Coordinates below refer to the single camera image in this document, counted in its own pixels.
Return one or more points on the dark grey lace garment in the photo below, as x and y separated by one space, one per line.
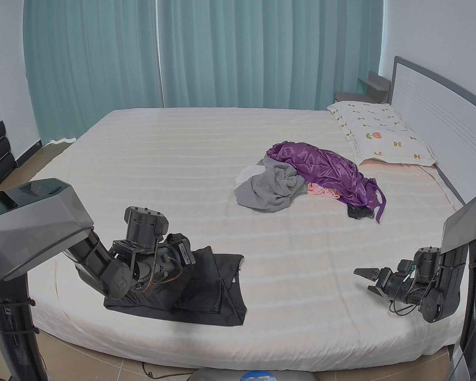
359 212

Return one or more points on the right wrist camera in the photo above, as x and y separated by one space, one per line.
405 266

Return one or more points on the white printed pillow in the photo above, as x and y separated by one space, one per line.
380 133

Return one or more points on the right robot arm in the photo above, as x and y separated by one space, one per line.
460 228

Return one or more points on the pink garment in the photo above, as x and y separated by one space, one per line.
321 191

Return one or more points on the white garment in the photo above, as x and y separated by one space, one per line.
248 173

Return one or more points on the blue-green curtain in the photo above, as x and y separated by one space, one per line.
95 54
269 42

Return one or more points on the grey bedside table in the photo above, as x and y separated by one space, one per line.
367 87

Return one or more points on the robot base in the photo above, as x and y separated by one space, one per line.
254 375

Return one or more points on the grey knit garment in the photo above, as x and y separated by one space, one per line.
269 193

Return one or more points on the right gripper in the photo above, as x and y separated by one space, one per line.
390 286

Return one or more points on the bed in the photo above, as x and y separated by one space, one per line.
222 165

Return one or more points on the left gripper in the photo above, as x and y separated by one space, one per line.
180 254

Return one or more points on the black T-shirt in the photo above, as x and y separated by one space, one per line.
214 288

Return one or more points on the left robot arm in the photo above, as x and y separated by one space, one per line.
35 220

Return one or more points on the purple satin garment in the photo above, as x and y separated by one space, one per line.
325 165

